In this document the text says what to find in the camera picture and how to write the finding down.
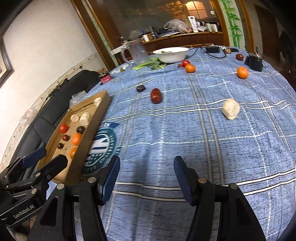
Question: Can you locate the orange tangerine pair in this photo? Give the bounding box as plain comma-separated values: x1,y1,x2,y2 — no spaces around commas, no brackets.
71,133,82,146
69,147,77,159

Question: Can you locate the dark red date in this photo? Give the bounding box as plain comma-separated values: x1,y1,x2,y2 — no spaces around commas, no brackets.
62,134,70,142

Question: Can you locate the red tomato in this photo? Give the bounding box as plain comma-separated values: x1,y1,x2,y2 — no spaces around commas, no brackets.
60,123,68,133
182,60,190,67

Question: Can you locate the dark plum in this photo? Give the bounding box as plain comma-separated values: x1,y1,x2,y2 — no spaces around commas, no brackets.
76,126,85,134

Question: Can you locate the beige yam chunk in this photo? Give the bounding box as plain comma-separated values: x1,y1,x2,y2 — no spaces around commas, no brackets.
79,112,91,126
70,114,80,123

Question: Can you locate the black sofa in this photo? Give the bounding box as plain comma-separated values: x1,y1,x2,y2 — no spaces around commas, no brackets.
11,70,100,161

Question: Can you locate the brown cardboard tray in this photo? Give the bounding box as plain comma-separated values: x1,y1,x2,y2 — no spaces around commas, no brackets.
37,90,110,186

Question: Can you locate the blue plaid tablecloth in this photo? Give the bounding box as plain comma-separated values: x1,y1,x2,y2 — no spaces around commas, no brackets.
83,49,295,240

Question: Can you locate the white yam chunk large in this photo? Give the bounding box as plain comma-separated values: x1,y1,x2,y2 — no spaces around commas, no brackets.
222,98,240,120

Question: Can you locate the pink black small box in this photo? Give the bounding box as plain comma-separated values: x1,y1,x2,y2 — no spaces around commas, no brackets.
100,74,112,84

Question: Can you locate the small white plate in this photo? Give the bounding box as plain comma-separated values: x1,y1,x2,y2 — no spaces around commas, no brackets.
110,63,129,74

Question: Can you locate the large red jujube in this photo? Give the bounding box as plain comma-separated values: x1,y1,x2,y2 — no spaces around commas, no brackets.
151,88,163,104

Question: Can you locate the right edge orange tangerine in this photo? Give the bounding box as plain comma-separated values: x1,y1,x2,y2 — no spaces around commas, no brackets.
237,66,248,79

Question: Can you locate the clear plastic pitcher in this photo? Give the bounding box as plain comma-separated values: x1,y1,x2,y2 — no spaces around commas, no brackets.
120,39,149,66

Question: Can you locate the green leafy vegetable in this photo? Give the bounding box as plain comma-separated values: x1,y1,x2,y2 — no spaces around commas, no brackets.
132,57,167,70

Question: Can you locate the far orange tangerine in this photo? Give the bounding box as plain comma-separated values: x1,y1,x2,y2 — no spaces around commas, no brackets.
185,64,196,73

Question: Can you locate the black box on table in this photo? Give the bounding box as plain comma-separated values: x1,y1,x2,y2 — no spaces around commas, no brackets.
244,52,263,72

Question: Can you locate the far dark red jujube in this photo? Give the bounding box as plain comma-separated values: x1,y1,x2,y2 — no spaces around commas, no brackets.
235,53,244,61

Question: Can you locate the black power adapter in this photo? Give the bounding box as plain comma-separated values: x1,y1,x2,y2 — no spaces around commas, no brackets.
205,46,220,54

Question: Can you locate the white bowl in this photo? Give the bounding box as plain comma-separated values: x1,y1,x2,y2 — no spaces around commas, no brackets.
152,47,189,64

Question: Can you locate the wooden counter cabinet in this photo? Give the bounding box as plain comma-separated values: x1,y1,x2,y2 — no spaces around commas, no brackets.
69,0,232,70

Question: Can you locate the plastic bag on counter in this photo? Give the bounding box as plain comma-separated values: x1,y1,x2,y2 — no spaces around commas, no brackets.
164,19,193,34

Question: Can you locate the white tall carton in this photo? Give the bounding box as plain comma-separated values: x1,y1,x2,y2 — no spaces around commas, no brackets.
188,16,199,33

